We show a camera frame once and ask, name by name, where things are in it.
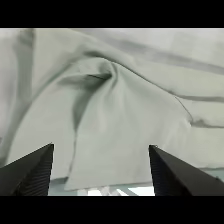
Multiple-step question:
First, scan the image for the pale green shirt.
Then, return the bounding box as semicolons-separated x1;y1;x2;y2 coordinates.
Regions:
0;27;224;192

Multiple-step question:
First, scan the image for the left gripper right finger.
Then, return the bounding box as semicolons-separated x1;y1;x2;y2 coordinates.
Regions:
147;143;224;197

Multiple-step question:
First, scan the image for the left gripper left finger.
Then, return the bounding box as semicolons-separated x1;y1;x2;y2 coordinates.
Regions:
0;142;55;197

